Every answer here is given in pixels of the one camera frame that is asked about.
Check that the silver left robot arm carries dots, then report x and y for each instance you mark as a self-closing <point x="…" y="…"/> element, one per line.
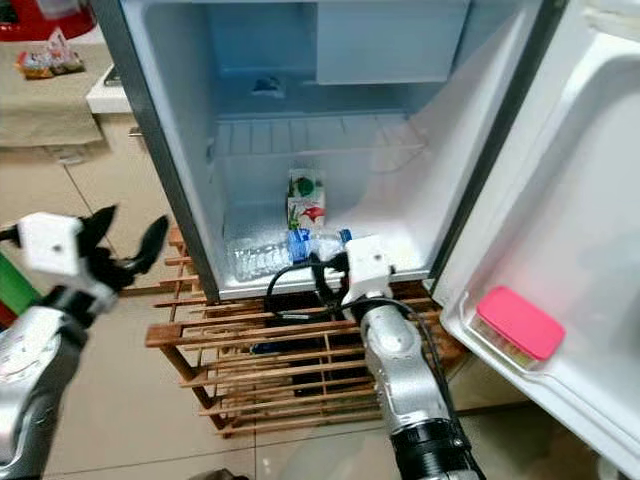
<point x="40" y="390"/>

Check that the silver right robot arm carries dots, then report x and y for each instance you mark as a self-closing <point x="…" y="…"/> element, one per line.
<point x="410" y="380"/>

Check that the wooden slatted rack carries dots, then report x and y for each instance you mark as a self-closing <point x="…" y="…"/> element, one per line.
<point x="230" y="330"/>

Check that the clear snack pack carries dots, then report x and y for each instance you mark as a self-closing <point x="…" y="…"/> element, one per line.
<point x="50" y="62"/>

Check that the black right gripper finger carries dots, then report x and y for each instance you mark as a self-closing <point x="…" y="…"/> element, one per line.
<point x="321" y="285"/>

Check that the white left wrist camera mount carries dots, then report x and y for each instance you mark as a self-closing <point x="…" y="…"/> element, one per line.
<point x="52" y="243"/>

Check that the cream kitchen cabinet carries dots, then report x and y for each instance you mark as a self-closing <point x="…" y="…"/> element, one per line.
<point x="100" y="200"/>

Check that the green plastic board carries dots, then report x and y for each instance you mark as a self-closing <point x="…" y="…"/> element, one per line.
<point x="15" y="285"/>

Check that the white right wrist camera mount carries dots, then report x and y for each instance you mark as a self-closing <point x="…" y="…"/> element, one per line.
<point x="370" y="262"/>

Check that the beige table towel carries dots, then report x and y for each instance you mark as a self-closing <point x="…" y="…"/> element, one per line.
<point x="50" y="110"/>

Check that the red kitchen appliance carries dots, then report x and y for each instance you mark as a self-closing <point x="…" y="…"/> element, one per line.
<point x="35" y="25"/>

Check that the fridge thermostat dial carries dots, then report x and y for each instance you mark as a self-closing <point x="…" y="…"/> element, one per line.
<point x="269" y="88"/>

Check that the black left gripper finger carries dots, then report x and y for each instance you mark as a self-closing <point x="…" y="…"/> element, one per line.
<point x="150" y="245"/>
<point x="101" y="230"/>

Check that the pink-lidded clear container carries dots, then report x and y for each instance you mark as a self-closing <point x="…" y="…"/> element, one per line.
<point x="520" y="320"/>

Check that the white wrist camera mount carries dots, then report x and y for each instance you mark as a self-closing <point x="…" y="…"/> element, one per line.
<point x="52" y="243"/>
<point x="370" y="262"/>

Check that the white juice carton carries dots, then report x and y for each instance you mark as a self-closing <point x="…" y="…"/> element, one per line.
<point x="305" y="205"/>

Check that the clear water bottle blue cap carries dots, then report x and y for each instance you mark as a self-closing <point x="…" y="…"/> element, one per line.
<point x="260" y="262"/>

